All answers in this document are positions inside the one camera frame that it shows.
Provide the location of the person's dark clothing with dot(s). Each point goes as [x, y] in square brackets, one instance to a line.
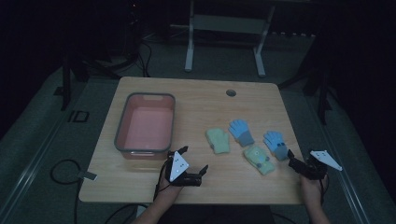
[214, 215]

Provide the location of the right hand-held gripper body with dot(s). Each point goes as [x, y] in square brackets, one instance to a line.
[313, 170]

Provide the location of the blue glove with dark dots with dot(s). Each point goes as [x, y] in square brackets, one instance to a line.
[275, 142]

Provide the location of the black metal stand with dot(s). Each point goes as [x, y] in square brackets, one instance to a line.
[316, 84]
[81, 67]

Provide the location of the plain blue glove grey cuff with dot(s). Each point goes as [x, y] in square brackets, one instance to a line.
[241, 130]

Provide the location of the pink plastic bin grey rim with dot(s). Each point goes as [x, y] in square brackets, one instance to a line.
[146, 124]

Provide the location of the white metal table frame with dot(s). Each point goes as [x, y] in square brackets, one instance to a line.
[229, 24]

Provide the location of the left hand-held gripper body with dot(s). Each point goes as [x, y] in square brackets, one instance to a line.
[178, 166]

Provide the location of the person's right hand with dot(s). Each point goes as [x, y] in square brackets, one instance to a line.
[313, 189]

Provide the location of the person's left hand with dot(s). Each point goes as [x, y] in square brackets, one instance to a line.
[168, 190]

